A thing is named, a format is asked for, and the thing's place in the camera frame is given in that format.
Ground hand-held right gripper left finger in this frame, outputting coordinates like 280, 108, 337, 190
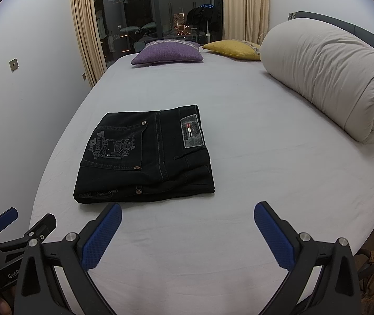
14, 202, 123, 315

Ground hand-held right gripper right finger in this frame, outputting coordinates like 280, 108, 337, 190
253, 201, 361, 315

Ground black pants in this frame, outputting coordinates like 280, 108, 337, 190
73, 104, 216, 204

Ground person's left hand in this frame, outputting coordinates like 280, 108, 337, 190
0, 293, 14, 315

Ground bed with white sheet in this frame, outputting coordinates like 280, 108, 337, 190
29, 51, 374, 315

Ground rolled beige duvet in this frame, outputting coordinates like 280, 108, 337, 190
260, 18, 374, 143

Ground yellow pillow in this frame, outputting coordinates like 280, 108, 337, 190
202, 39, 262, 61

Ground purple pillow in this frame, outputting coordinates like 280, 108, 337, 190
131, 39, 205, 65

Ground beige curtain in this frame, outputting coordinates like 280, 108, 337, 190
221, 0, 269, 45
69, 0, 107, 87

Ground dark glass window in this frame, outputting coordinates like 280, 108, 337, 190
92, 0, 224, 69

